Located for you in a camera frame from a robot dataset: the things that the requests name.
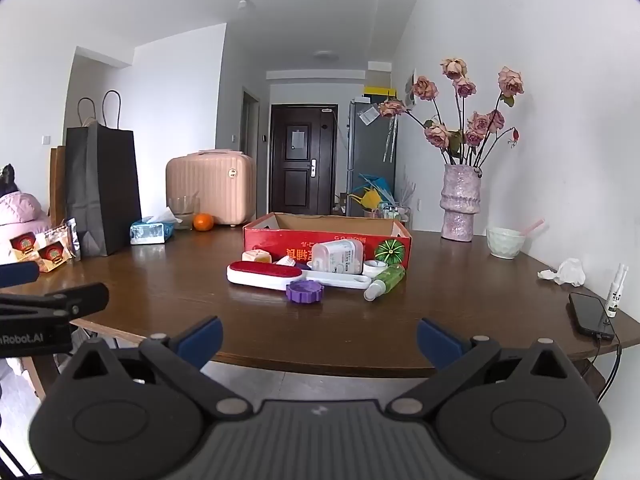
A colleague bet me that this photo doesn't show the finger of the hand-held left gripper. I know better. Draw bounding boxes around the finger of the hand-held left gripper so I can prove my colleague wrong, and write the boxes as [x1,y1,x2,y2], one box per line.
[0,261,40,289]
[0,282,110,322]

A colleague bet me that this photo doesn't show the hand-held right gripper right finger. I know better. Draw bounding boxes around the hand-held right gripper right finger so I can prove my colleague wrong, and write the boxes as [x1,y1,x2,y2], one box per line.
[387,317,572,418]

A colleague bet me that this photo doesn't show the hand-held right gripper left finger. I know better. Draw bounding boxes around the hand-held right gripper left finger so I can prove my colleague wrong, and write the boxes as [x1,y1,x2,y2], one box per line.
[70,316,252,418]

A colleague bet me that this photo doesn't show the green spray bottle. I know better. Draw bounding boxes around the green spray bottle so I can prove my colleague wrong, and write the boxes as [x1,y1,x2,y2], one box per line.
[363,264,407,302]

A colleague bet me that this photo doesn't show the purple gear-shaped lid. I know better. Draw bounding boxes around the purple gear-shaped lid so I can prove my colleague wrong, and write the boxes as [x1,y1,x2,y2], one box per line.
[286,281,325,305]

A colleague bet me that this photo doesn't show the translucent plastic container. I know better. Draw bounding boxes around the translucent plastic container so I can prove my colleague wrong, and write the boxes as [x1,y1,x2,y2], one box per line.
[311,239,364,276]

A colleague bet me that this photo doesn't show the red cardboard box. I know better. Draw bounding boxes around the red cardboard box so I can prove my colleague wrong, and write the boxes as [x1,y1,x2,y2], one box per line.
[243,212,413,272]

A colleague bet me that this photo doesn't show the red label snack packet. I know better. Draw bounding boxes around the red label snack packet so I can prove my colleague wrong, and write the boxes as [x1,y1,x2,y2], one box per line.
[9,232,37,264]
[37,242,71,274]

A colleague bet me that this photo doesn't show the pink padded jacket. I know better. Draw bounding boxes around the pink padded jacket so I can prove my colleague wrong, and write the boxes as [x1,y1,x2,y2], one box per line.
[0,191,54,241]

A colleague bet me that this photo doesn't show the dark cloth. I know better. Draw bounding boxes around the dark cloth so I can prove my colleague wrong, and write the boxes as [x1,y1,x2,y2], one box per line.
[0,164,21,196]

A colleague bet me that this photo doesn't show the white red lint brush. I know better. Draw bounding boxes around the white red lint brush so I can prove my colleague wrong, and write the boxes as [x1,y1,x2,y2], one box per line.
[226,260,374,291]

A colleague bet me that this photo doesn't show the brown paper bag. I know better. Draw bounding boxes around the brown paper bag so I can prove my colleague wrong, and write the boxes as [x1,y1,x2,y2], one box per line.
[49,97,99,227]

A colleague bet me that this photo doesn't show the blue tissue packet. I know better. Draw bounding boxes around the blue tissue packet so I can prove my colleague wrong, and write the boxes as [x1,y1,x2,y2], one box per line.
[130,208,184,246]

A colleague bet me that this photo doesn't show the black paper bag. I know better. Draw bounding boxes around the black paper bag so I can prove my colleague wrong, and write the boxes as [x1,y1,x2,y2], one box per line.
[65,90,144,259]

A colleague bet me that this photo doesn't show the clear glass bowl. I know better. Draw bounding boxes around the clear glass bowl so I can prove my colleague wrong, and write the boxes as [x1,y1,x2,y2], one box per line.
[168,196,201,231]

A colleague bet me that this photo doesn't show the pink speckled ceramic vase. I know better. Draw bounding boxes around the pink speckled ceramic vase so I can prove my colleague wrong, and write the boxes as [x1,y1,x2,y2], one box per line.
[440,164,482,243]

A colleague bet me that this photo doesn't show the crumpled white tissue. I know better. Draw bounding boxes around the crumpled white tissue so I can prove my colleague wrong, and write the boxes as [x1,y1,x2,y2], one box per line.
[538,258,586,288]

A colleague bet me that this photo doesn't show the black smartphone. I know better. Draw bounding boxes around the black smartphone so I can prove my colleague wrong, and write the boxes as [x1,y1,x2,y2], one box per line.
[568,292,616,342]

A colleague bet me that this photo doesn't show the pile of household clutter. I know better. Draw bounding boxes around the pile of household clutter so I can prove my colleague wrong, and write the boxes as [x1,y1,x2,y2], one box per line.
[334,172,414,227]

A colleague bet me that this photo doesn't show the small white spray bottle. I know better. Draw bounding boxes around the small white spray bottle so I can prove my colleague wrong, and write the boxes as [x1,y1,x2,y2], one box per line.
[604,262,629,319]

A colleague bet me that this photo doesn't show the dark brown entrance door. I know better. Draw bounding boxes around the dark brown entrance door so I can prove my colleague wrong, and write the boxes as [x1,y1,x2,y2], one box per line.
[270,104,337,216]

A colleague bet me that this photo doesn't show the grey refrigerator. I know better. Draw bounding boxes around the grey refrigerator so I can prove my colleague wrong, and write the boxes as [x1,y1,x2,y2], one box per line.
[346,99,399,217]

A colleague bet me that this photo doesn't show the grey interior door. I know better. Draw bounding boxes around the grey interior door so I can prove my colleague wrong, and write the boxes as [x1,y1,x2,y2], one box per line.
[242,87,261,162]

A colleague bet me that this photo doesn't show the dried pink rose bouquet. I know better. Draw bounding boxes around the dried pink rose bouquet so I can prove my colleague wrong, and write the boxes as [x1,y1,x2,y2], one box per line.
[377,57,525,168]

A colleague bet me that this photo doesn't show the white box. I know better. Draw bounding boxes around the white box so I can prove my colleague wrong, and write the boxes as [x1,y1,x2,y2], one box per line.
[367,61,392,87]

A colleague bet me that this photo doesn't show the black charging cable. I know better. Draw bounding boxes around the black charging cable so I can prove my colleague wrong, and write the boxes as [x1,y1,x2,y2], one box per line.
[594,332,624,402]

